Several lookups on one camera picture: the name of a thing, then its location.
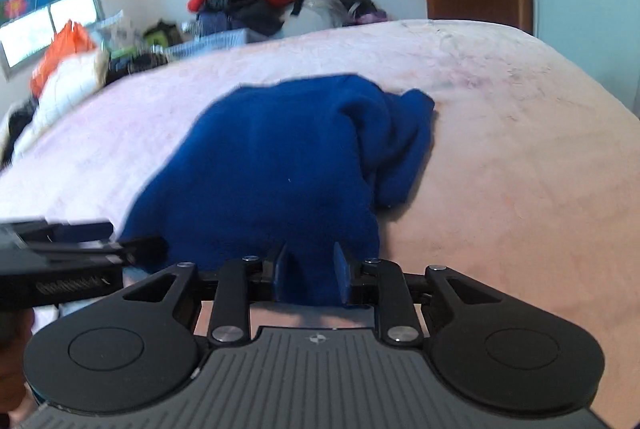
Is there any blue knit garment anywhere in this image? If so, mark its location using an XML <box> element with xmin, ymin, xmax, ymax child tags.
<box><xmin>120</xmin><ymin>74</ymin><xmax>435</xmax><ymax>305</ymax></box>

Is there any blue plastic basket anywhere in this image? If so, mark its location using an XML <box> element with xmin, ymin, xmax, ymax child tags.
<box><xmin>163</xmin><ymin>28</ymin><xmax>262</xmax><ymax>61</ymax></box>

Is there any orange plastic bag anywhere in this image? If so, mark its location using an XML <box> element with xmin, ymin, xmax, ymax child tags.
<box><xmin>29</xmin><ymin>21</ymin><xmax>96</xmax><ymax>99</ymax></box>

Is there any person's left hand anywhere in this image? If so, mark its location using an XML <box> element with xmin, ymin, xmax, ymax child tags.
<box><xmin>1</xmin><ymin>309</ymin><xmax>35</xmax><ymax>414</ymax></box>

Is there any white folded cloth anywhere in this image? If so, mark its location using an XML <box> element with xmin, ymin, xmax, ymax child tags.
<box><xmin>11</xmin><ymin>49</ymin><xmax>110</xmax><ymax>162</ymax></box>

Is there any pink bed blanket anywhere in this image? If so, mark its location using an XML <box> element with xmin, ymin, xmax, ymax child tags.
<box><xmin>1</xmin><ymin>20</ymin><xmax>639</xmax><ymax>428</ymax></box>

